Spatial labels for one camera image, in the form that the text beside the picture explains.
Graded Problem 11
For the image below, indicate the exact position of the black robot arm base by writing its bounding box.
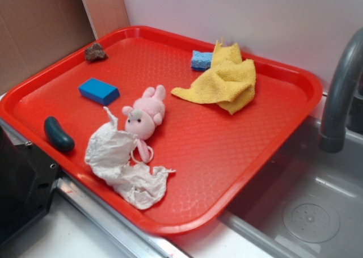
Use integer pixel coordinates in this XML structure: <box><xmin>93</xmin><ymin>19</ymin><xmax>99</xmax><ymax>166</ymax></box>
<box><xmin>1</xmin><ymin>129</ymin><xmax>59</xmax><ymax>246</ymax></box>

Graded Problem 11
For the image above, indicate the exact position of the light blue sponge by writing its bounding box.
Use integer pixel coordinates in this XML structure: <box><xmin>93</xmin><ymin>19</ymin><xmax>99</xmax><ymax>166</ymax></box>
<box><xmin>191</xmin><ymin>50</ymin><xmax>213</xmax><ymax>71</ymax></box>

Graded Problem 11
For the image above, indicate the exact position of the red plastic tray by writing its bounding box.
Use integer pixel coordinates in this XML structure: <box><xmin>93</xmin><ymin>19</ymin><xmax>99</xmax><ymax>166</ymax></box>
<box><xmin>1</xmin><ymin>26</ymin><xmax>322</xmax><ymax>235</ymax></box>

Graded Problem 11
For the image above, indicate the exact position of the pink plush bunny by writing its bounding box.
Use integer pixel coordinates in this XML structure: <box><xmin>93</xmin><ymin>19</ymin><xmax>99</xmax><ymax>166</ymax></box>
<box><xmin>122</xmin><ymin>85</ymin><xmax>166</xmax><ymax>163</ymax></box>

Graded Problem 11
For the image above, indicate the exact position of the yellow cloth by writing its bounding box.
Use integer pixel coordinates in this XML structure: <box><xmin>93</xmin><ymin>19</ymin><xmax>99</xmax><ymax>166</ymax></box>
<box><xmin>171</xmin><ymin>40</ymin><xmax>257</xmax><ymax>115</ymax></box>

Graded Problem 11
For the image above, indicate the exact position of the white crumpled paper towel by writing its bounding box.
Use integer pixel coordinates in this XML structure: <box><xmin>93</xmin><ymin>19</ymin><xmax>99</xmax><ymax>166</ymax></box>
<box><xmin>85</xmin><ymin>107</ymin><xmax>174</xmax><ymax>210</ymax></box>

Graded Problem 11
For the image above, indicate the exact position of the blue rectangular block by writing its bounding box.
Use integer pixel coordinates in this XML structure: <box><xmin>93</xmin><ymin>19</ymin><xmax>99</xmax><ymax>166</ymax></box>
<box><xmin>78</xmin><ymin>78</ymin><xmax>120</xmax><ymax>106</ymax></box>

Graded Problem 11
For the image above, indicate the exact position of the brown rock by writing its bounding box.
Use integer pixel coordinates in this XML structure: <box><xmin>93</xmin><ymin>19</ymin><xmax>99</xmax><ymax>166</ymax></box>
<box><xmin>85</xmin><ymin>43</ymin><xmax>108</xmax><ymax>62</ymax></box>

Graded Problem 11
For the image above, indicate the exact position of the dark green toy pickle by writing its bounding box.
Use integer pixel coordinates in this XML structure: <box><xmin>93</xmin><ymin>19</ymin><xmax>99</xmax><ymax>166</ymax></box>
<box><xmin>44</xmin><ymin>116</ymin><xmax>75</xmax><ymax>152</ymax></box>

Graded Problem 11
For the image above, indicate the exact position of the grey toy sink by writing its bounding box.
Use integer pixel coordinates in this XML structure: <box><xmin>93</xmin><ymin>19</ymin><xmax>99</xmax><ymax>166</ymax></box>
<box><xmin>220</xmin><ymin>118</ymin><xmax>362</xmax><ymax>257</ymax></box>

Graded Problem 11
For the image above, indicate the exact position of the grey faucet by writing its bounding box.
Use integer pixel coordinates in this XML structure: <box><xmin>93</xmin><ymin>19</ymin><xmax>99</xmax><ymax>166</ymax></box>
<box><xmin>318</xmin><ymin>29</ymin><xmax>362</xmax><ymax>153</ymax></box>

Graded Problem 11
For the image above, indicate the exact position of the brown cardboard panel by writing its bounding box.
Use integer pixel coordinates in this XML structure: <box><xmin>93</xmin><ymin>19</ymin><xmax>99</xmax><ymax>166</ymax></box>
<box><xmin>1</xmin><ymin>0</ymin><xmax>95</xmax><ymax>94</ymax></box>

